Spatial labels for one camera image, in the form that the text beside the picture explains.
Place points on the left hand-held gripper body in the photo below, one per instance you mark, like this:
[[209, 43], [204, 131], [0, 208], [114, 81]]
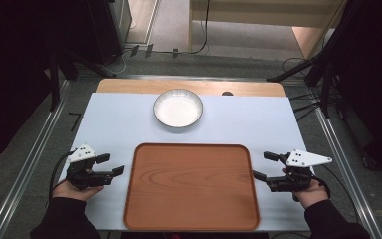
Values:
[[81, 153]]

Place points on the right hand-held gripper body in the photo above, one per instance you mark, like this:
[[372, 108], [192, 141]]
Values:
[[306, 158]]

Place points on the person's right hand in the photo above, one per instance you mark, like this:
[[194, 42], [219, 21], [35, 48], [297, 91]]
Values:
[[311, 195]]

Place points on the person's left hand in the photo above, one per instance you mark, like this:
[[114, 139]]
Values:
[[69, 192]]

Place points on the white table mat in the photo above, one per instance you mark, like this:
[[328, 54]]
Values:
[[119, 119]]

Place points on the brown wooden tray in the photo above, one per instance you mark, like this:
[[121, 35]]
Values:
[[192, 189]]

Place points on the black metal stand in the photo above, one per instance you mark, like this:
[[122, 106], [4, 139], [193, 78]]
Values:
[[54, 83]]

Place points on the light wooden table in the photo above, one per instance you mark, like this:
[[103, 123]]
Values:
[[139, 86]]

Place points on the black tripod stand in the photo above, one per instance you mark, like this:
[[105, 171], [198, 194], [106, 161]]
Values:
[[325, 76]]

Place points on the white bowl with dark rim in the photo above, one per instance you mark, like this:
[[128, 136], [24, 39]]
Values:
[[178, 109]]

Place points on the black curtain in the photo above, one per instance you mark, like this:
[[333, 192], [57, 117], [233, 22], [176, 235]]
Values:
[[16, 66], [374, 83]]

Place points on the black power adapter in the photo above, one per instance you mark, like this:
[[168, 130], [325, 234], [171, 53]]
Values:
[[135, 50]]

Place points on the black cabinet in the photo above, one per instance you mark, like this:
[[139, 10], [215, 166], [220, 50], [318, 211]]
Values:
[[107, 30]]

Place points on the light wooden bench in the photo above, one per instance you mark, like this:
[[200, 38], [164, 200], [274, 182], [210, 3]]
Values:
[[262, 13]]

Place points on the aluminium floor rail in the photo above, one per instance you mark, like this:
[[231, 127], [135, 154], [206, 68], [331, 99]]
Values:
[[30, 166], [344, 166]]

